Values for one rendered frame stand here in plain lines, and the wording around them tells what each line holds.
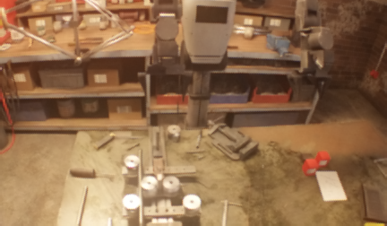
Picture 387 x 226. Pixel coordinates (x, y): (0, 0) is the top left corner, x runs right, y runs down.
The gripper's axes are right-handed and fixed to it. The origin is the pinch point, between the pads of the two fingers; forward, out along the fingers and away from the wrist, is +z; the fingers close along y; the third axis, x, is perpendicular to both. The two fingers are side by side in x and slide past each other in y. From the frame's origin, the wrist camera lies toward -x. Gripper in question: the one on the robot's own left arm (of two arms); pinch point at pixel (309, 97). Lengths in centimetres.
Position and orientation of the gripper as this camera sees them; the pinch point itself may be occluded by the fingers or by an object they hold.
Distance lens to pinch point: 88.7
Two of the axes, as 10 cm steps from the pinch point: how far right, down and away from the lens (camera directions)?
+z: 0.1, 10.0, 0.9
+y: 9.9, -0.2, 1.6
